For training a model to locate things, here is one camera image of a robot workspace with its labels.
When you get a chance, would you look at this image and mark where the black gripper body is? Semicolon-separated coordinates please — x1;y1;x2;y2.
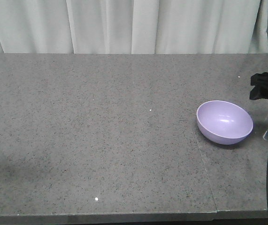
249;72;268;100

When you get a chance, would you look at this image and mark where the purple plastic bowl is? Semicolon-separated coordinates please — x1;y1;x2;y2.
196;100;253;145

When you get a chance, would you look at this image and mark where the white curtain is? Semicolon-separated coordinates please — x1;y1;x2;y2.
0;0;268;54

